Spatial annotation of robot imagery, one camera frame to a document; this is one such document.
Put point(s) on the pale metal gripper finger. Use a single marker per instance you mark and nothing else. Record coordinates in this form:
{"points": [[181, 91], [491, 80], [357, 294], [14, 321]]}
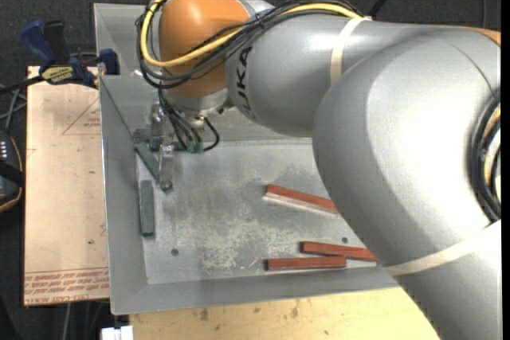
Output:
{"points": [[146, 160], [165, 167]]}

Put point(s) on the dark green flat block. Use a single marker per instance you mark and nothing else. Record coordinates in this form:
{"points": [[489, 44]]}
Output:
{"points": [[146, 209]]}

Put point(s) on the grey metal bin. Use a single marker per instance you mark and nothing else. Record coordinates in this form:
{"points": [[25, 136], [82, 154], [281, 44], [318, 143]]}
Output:
{"points": [[223, 219]]}

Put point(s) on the brown cardboard board, red print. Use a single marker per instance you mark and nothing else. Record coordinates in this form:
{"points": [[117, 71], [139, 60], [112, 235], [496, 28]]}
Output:
{"points": [[63, 191]]}

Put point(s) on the red-brown flat block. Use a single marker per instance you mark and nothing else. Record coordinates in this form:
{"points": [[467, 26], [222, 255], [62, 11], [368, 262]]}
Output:
{"points": [[300, 198], [307, 263], [338, 250]]}

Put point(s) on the black cylinder on white bracket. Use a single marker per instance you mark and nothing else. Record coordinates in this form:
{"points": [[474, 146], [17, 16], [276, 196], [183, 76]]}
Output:
{"points": [[220, 110]]}

